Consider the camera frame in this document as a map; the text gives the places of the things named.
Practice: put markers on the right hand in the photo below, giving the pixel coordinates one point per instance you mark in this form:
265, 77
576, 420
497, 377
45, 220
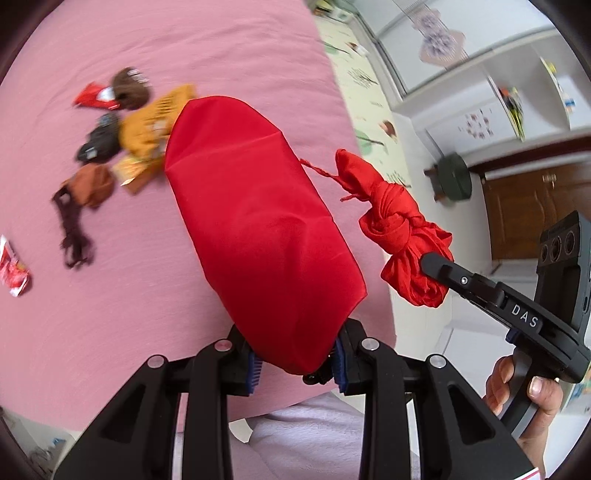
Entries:
545, 393

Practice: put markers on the cartoon tree play mat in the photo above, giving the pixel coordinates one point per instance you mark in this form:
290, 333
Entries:
367, 105

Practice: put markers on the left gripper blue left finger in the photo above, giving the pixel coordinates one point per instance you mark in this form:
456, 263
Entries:
243, 366

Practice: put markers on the mustard yellow knit cloth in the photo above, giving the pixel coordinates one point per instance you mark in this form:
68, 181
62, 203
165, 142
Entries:
143, 136

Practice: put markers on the brown knit hat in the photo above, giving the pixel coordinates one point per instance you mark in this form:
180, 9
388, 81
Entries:
130, 88

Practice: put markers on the lavender trousers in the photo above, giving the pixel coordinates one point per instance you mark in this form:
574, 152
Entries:
320, 438

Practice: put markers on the dark green round stool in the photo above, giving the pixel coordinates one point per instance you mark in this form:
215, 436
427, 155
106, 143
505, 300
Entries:
451, 179

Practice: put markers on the red snack wrapper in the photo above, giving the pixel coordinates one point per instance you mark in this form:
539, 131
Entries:
95, 95

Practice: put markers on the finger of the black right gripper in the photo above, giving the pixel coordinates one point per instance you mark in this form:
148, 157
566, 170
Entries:
499, 301

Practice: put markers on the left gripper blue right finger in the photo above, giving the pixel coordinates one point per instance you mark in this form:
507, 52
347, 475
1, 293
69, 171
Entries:
344, 365

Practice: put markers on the brown wooden door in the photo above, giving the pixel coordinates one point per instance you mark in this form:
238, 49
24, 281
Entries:
521, 206

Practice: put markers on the red cloth bag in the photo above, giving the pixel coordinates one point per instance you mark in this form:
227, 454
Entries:
266, 241

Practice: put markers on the brown knit sock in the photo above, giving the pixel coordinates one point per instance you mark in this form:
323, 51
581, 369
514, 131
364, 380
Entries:
91, 185

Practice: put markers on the dark brown lace cloth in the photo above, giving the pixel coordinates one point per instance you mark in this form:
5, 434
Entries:
77, 248

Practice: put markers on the pink bed sheet mattress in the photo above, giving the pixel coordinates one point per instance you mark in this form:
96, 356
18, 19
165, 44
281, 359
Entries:
76, 335

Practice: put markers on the black small pouch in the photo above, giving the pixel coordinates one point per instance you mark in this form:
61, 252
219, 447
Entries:
102, 142

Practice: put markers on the white wardrobe shelf unit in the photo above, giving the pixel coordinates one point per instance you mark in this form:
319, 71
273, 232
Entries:
479, 78

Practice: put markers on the red white snack packet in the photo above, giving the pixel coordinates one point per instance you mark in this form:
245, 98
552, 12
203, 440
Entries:
15, 276

